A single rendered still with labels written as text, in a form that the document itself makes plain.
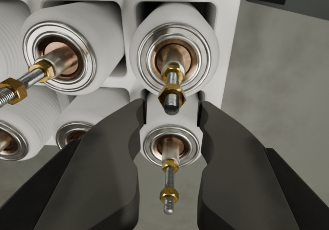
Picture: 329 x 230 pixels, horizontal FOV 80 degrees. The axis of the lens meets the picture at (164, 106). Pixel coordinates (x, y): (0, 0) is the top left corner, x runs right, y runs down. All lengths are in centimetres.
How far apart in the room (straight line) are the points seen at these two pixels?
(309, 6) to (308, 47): 28
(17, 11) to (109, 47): 15
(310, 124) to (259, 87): 19
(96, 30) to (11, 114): 17
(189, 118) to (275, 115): 38
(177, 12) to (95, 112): 16
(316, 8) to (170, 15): 14
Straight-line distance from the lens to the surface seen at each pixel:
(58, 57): 22
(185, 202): 83
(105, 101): 30
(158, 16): 20
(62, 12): 23
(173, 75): 16
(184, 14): 20
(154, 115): 26
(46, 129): 35
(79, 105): 29
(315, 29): 54
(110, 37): 25
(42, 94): 37
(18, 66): 31
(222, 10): 27
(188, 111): 26
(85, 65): 23
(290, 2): 31
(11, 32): 31
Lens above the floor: 45
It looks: 58 degrees down
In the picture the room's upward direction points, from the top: 174 degrees counter-clockwise
